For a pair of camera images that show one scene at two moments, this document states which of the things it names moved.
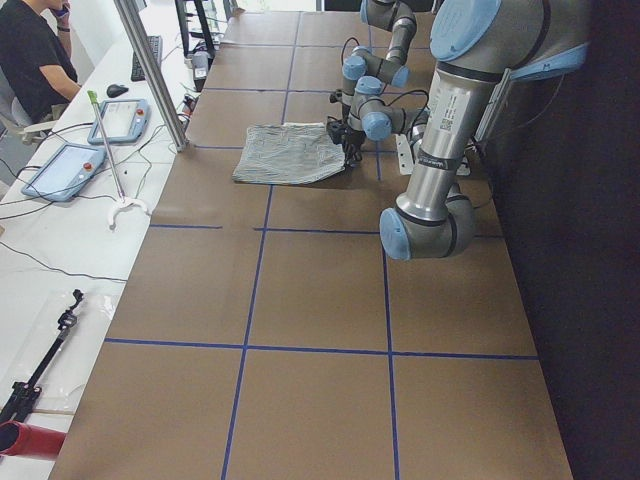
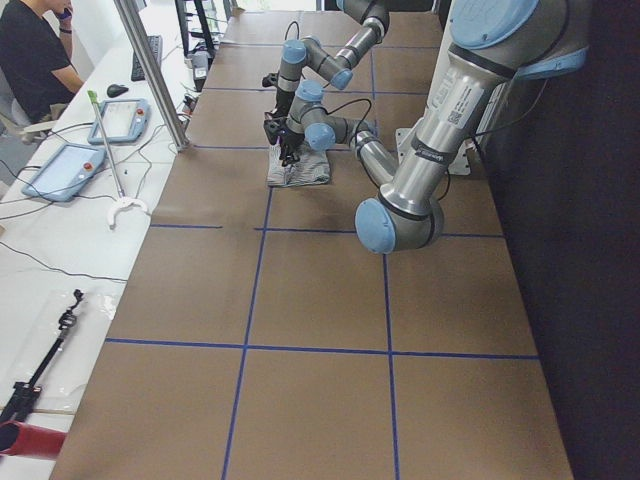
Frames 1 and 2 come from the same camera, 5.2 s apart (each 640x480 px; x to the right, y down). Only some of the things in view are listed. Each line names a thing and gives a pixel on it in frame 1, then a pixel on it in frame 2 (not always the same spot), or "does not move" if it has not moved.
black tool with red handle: (25, 391) does not move
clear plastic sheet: (25, 331) does not move
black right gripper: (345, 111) to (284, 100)
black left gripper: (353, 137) to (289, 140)
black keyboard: (156, 42) does not move
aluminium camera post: (145, 56) does not move
